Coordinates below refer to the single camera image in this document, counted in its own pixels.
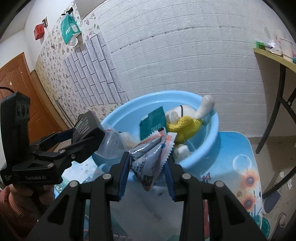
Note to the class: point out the black shampoo bottle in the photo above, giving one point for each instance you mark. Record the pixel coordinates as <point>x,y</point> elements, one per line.
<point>88,126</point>

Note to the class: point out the green sachet packet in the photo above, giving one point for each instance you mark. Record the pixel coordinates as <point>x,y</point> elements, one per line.
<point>154,121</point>

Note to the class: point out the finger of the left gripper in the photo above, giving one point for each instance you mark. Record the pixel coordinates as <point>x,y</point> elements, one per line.
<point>78,152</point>
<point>49,141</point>

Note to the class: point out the clear plastic bottle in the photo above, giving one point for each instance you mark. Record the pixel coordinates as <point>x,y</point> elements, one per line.
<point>113,145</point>

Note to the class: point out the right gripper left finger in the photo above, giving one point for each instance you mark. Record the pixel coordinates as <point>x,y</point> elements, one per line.
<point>64,219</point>

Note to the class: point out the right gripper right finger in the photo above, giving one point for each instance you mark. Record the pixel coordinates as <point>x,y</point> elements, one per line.
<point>228,218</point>

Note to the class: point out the paper cup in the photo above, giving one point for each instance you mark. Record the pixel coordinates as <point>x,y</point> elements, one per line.
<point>287,50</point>

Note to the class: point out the yellow top folding table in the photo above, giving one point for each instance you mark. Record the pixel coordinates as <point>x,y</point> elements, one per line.
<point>287,104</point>

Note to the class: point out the person left hand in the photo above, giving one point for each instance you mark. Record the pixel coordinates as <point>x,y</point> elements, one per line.
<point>25,196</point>

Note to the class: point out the green tissue pack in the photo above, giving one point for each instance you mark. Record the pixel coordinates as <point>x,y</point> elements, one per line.
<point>70,31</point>

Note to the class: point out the blue plastic basin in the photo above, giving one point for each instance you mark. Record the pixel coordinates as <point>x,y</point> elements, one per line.
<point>127,118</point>

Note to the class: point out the brown wooden door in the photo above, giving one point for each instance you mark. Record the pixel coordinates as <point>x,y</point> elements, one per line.
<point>27,114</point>

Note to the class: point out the red wall box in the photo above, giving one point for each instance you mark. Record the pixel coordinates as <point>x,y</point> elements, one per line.
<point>39,31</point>

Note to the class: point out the grey snack packet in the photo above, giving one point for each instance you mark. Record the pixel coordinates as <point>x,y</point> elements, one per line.
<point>149,156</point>

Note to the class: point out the cotton swab bag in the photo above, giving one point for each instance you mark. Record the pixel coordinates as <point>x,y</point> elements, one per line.
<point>129,139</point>

